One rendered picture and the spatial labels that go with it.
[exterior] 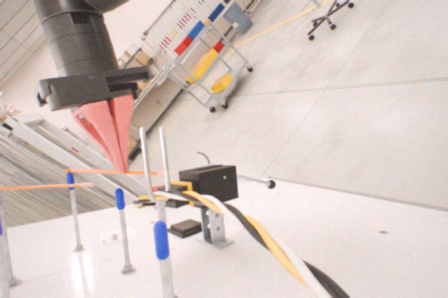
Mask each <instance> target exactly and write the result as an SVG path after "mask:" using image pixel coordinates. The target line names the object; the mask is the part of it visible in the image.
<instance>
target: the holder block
mask: <svg viewBox="0 0 448 298"><path fill-rule="evenodd" d="M178 174H179V180H180V181H181V180H194V181H197V188H198V191H197V193H198V194H199V195H209V196H212V197H214V198H216V199H217V200H219V202H220V203H225V202H227V201H231V200H233V199H238V198H239V190H238V182H237V167H236V165H222V164H212V165H207V166H201V167H197V168H194V169H186V170H182V171H179V172H178ZM224 176H226V178H224ZM192 207H195V208H199V209H205V208H208V206H202V205H199V204H196V203H195V205H194V206H192Z"/></svg>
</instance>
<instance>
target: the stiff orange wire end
mask: <svg viewBox="0 0 448 298"><path fill-rule="evenodd" d="M64 171H65V172H70V171H71V172H83V173H118V172H117V171H116V170H104V169H65V170H64ZM121 174H141V175H145V171H130V170H128V171H126V172H124V173H121ZM150 175H158V176H165V175H164V171H150Z"/></svg>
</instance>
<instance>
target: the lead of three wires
mask: <svg viewBox="0 0 448 298"><path fill-rule="evenodd" d="M158 192H159V191H157V192H153V196H154V197H155V199H156V200H160V199H159V195H158ZM133 204H134V205H133V208H138V209H143V208H145V207H147V206H155V202H152V201H151V200H150V199H149V198H148V196H147V195H145V196H141V197H139V198H138V199H137V201H133Z"/></svg>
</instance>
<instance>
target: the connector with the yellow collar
mask: <svg viewBox="0 0 448 298"><path fill-rule="evenodd" d="M181 181H184V182H191V183H192V190H193V192H196V193H197V191H198V188H197V181H194V180H181ZM157 190H158V191H160V192H165V191H166V187H165V185H164V186H162V187H158V188H157ZM171 190H178V191H181V192H185V191H188V186H187V185H177V184H171ZM165 203H166V206H165V207H168V208H175V209H178V208H180V207H183V206H186V205H188V204H190V201H182V200H177V199H168V201H165Z"/></svg>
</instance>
